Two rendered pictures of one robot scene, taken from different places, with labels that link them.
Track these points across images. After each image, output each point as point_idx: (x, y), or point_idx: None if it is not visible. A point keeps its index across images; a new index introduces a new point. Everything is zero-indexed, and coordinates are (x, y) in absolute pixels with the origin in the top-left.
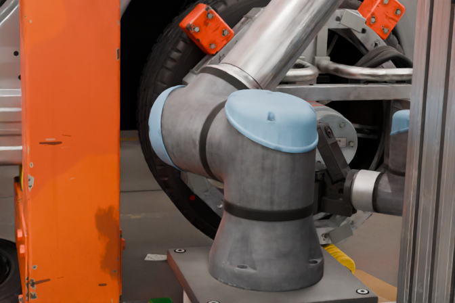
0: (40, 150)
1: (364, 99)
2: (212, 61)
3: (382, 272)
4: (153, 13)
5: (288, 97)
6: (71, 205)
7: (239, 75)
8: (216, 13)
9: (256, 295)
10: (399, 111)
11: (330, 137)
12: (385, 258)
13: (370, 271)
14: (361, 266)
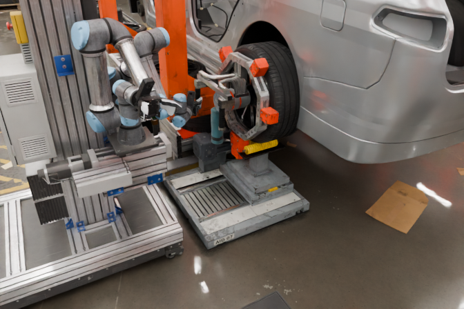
0: (160, 70)
1: (215, 91)
2: (221, 65)
3: (433, 216)
4: (284, 44)
5: (110, 71)
6: (163, 85)
7: (122, 64)
8: (222, 50)
9: None
10: (180, 93)
11: (189, 95)
12: (459, 216)
13: (431, 212)
14: (436, 207)
